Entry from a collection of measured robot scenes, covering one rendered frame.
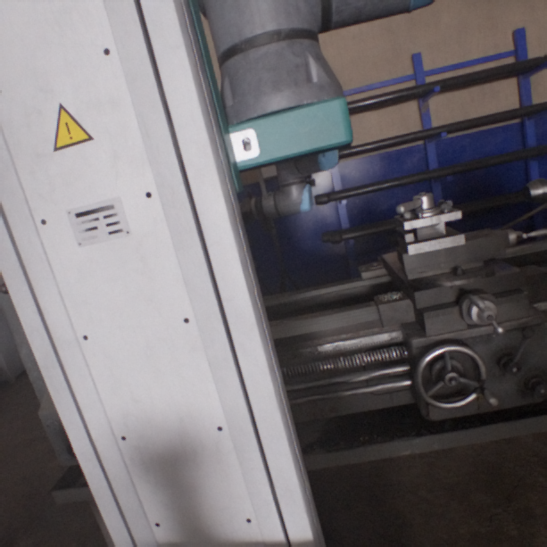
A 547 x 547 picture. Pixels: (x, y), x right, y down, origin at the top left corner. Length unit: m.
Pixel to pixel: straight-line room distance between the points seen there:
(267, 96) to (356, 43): 4.19
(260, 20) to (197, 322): 0.40
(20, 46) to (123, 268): 0.29
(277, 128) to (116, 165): 0.21
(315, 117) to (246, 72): 0.11
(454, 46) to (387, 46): 0.66
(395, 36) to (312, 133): 4.26
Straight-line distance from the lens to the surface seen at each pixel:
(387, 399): 1.57
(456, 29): 4.97
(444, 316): 1.29
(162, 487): 0.72
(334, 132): 0.57
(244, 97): 0.58
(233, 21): 0.62
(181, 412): 0.62
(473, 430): 1.50
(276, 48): 0.60
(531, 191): 1.72
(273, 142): 0.58
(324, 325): 1.41
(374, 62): 4.72
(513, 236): 1.43
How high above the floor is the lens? 1.35
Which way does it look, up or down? 14 degrees down
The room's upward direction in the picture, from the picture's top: 13 degrees counter-clockwise
